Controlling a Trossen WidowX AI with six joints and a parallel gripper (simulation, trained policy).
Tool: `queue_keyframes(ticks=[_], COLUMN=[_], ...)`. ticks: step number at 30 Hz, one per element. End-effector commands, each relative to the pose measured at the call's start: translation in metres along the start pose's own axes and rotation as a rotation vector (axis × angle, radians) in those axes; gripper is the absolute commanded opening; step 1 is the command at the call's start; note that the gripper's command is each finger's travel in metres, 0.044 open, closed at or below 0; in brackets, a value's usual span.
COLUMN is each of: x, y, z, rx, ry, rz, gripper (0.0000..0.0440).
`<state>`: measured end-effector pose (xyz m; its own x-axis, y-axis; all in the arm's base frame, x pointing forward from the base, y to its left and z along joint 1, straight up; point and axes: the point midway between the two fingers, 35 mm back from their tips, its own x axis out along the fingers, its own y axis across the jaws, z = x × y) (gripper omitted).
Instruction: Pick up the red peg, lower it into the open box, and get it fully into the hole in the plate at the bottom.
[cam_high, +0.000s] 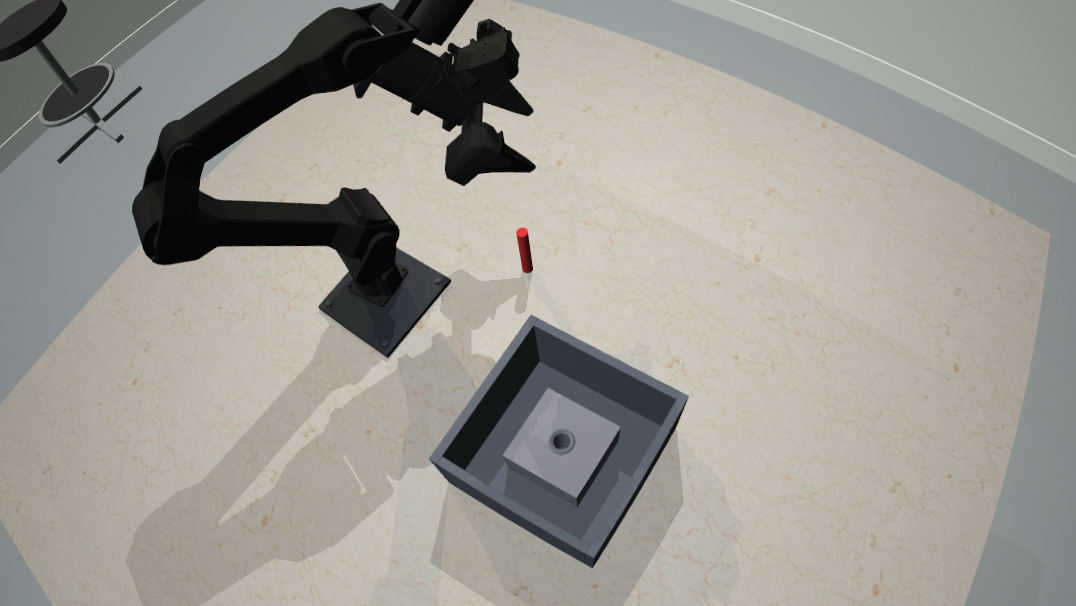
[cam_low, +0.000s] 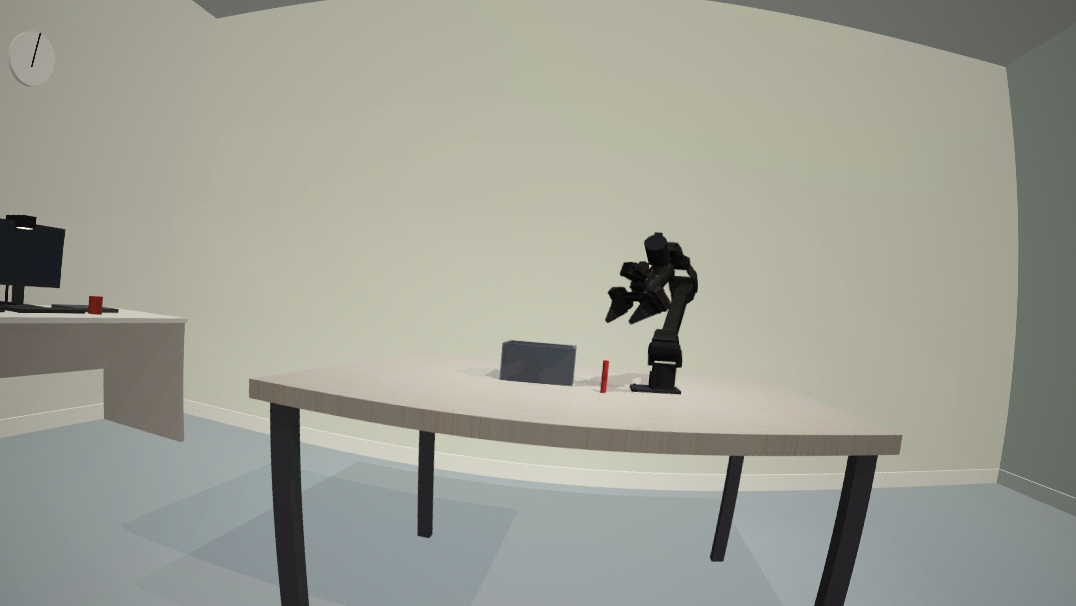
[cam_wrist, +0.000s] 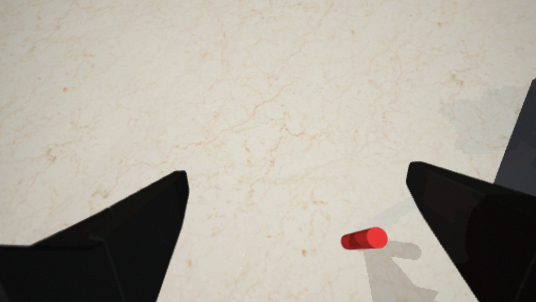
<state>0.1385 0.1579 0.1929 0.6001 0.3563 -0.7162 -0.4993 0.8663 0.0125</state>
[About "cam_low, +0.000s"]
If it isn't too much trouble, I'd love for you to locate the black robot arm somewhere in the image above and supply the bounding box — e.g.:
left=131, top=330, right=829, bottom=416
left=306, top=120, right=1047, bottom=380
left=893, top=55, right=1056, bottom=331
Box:
left=620, top=232, right=698, bottom=391

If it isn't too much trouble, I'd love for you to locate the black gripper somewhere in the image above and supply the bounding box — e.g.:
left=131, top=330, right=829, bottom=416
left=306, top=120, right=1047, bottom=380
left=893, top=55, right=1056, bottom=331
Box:
left=605, top=271, right=670, bottom=325

